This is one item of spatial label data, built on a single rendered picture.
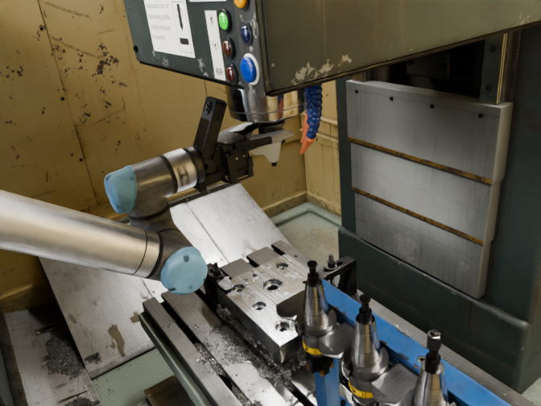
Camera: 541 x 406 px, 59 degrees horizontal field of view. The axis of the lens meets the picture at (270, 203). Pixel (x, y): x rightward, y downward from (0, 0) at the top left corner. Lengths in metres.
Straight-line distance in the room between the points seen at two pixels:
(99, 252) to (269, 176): 1.65
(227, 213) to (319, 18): 1.54
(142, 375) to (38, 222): 1.02
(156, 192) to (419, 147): 0.71
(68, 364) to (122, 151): 0.79
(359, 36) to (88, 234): 0.45
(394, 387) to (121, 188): 0.52
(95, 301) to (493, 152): 1.36
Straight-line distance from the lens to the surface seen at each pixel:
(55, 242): 0.71
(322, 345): 0.74
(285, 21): 0.57
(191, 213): 2.05
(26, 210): 0.70
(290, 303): 0.82
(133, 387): 1.62
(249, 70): 0.57
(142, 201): 0.85
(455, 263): 1.36
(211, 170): 0.91
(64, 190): 1.92
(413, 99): 1.25
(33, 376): 1.74
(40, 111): 1.84
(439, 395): 0.63
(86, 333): 1.76
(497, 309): 1.39
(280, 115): 0.89
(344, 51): 0.63
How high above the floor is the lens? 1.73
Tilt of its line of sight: 26 degrees down
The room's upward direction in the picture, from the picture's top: 7 degrees counter-clockwise
